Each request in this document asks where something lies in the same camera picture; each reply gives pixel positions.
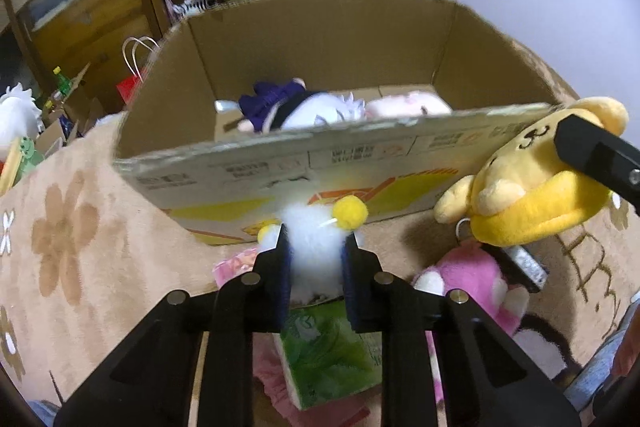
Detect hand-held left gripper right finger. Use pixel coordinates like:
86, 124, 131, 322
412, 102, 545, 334
342, 232, 582, 427

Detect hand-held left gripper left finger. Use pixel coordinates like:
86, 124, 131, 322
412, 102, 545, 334
52, 224, 292, 427

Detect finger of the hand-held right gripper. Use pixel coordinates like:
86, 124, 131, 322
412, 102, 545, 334
554, 114, 640, 208
486, 244, 551, 294

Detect white fluffy plush yellow pompoms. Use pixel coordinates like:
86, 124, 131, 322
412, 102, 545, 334
256, 194, 370, 308

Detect yellow bear plush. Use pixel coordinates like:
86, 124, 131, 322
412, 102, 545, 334
434, 97, 630, 245

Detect large cardboard box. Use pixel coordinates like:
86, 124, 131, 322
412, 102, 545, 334
112, 0, 567, 248

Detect pink plush toy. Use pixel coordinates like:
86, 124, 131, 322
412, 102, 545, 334
411, 243, 531, 400

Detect green tissue pack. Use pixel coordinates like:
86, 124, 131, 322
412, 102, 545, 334
272, 301, 385, 411

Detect pink frilly cloth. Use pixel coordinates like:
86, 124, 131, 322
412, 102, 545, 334
250, 337, 386, 427

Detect person's jeans leg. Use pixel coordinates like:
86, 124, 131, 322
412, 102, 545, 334
562, 294, 640, 413

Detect navy plush doll white hair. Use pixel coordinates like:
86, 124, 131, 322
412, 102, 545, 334
215, 78, 367, 134

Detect beige flower blanket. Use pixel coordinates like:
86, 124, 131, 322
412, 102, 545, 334
0, 42, 640, 408

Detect pale pink plush doll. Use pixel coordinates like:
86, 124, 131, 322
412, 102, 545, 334
364, 90, 453, 122

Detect small open cardboard box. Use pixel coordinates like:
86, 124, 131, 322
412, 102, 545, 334
37, 64, 106, 148

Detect green frog toy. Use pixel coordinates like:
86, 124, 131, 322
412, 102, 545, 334
9, 136, 46, 185

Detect zebra striped toy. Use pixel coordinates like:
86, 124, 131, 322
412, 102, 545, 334
172, 0, 217, 18

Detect green bottle yellow cap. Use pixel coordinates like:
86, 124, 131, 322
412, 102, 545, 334
52, 66, 76, 100

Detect white plush toy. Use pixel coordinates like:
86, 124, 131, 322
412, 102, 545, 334
0, 83, 43, 158

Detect wooden cabinet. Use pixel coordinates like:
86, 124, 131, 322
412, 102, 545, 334
0, 0, 158, 108

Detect red paper bag white handles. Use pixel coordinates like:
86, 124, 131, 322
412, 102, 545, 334
116, 36, 162, 108

